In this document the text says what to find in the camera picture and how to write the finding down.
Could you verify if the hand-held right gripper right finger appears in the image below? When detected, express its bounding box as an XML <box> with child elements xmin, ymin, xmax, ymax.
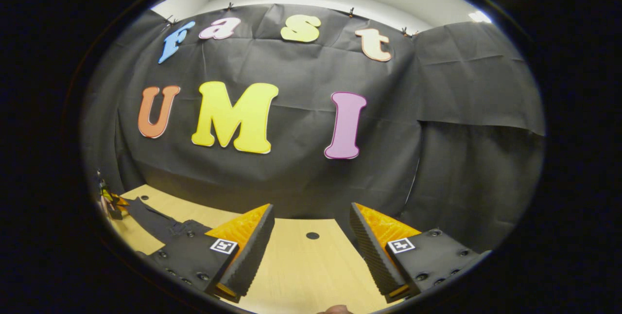
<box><xmin>350</xmin><ymin>202</ymin><xmax>490</xmax><ymax>304</ymax></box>

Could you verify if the black backdrop cloth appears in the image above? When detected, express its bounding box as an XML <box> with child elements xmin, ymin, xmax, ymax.
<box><xmin>80</xmin><ymin>3</ymin><xmax>546</xmax><ymax>254</ymax></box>

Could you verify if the row of black cloth clips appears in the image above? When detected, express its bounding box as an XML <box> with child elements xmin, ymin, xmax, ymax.
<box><xmin>163</xmin><ymin>2</ymin><xmax>419</xmax><ymax>38</ymax></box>

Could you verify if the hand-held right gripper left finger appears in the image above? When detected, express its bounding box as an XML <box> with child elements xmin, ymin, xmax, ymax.
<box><xmin>145</xmin><ymin>203</ymin><xmax>275</xmax><ymax>303</ymax></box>

